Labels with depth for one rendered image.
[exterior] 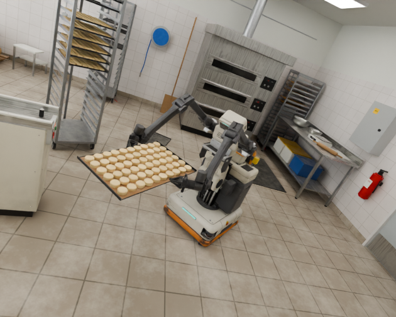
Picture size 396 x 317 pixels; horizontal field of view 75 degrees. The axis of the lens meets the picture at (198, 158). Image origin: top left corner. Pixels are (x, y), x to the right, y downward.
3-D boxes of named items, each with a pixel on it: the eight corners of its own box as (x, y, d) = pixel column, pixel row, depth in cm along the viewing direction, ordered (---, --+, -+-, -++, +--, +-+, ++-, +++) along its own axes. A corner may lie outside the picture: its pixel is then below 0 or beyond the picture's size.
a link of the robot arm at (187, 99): (193, 95, 188) (185, 88, 193) (181, 109, 189) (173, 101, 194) (213, 121, 228) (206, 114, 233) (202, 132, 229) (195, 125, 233)
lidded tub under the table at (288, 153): (278, 154, 538) (285, 143, 528) (297, 160, 550) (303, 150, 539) (286, 163, 505) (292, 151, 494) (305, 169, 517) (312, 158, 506)
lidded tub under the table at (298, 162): (287, 165, 498) (294, 153, 488) (307, 170, 511) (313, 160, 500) (296, 175, 465) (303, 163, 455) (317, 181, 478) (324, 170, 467)
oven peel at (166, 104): (159, 112, 573) (189, 14, 513) (159, 112, 575) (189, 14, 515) (172, 116, 580) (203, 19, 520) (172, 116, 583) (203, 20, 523)
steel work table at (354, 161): (259, 149, 598) (279, 110, 558) (285, 157, 616) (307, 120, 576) (294, 199, 432) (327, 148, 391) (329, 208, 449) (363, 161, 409)
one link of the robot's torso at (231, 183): (208, 182, 273) (217, 163, 263) (229, 198, 260) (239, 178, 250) (192, 189, 252) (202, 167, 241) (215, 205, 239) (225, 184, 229)
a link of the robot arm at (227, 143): (241, 137, 173) (226, 131, 178) (239, 133, 168) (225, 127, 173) (209, 192, 164) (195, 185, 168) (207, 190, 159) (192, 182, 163)
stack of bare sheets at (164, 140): (150, 131, 462) (150, 129, 460) (170, 140, 460) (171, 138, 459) (136, 141, 407) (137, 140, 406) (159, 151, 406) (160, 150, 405)
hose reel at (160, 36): (158, 82, 572) (173, 29, 527) (158, 83, 560) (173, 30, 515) (139, 75, 562) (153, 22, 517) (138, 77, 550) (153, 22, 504)
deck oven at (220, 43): (177, 133, 502) (217, 23, 419) (176, 113, 607) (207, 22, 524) (248, 155, 540) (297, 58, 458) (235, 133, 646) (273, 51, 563)
